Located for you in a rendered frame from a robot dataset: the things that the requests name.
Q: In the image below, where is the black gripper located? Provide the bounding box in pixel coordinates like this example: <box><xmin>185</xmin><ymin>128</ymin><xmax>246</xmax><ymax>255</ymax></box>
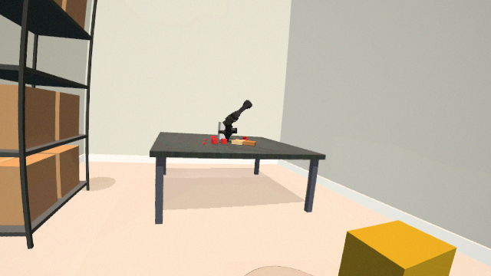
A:
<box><xmin>219</xmin><ymin>124</ymin><xmax>232</xmax><ymax>141</ymax></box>

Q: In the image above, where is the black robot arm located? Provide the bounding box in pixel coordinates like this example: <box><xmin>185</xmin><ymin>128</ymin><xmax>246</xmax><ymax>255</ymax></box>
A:
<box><xmin>222</xmin><ymin>100</ymin><xmax>252</xmax><ymax>133</ymax></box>

